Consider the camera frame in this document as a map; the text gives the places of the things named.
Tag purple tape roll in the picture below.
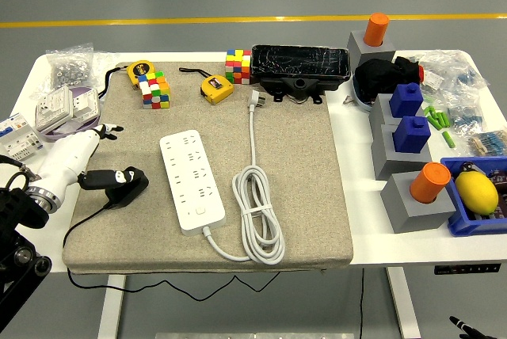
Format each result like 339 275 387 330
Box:
39 85 102 142

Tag black fabric bundle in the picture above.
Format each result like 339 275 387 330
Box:
353 55 423 105

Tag white table leg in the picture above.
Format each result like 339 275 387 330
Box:
97 274 128 339
386 266 421 339

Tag grey square holder block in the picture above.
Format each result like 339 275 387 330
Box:
347 30 397 67
371 123 433 181
368 93 429 128
379 170 457 234

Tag white round dish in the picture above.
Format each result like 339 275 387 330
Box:
351 77 375 113

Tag orange cylinder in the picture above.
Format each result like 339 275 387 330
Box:
363 12 390 48
410 162 452 204

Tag black table control panel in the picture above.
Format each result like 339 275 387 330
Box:
433 262 502 276

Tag colourful puzzle cube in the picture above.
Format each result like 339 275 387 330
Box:
225 49 253 86
137 70 171 110

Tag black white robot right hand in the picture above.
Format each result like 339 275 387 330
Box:
449 314 498 339

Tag black hanging cable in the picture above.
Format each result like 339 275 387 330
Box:
358 267 365 339

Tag thin black adapter cord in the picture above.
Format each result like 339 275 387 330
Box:
62 202 283 303

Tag blue plastic bin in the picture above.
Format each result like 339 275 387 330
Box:
440 155 507 238

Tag clear bag blue resistors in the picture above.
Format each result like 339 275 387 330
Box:
429 87 486 132
417 49 491 93

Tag white power strip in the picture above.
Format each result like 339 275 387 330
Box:
158 129 227 237

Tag square yellow tape measure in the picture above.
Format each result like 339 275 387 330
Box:
178 67 234 106

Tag dark circuit boards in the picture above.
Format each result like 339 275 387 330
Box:
489 168 507 221

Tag blue stepped block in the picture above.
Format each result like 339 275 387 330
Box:
388 82 425 119
393 116 432 154

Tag white wall socket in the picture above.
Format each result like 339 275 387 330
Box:
34 85 76 132
69 87 100 124

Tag white power strip cord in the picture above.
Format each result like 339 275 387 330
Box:
202 90 286 265

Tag round yellow tape measure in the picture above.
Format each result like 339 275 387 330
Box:
97 59 155 99

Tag clear bag tan resistors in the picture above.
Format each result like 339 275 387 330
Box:
467 128 507 157

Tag white circuit breaker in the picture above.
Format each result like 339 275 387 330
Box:
0 112 44 162

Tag yellow lemon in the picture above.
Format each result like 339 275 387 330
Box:
454 170 500 215

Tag clear bag metal nuts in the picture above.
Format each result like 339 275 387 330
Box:
45 42 96 90

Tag empty clear plastic bag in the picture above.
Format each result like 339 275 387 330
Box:
91 51 120 78

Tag grey-brown fabric mat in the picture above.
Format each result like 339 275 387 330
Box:
62 61 355 276

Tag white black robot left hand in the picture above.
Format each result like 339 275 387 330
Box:
27 123 140 208

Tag black cracked display unit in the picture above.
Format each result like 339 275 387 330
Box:
250 44 353 105

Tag black plug adapter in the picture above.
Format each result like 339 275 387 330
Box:
103 172 151 210

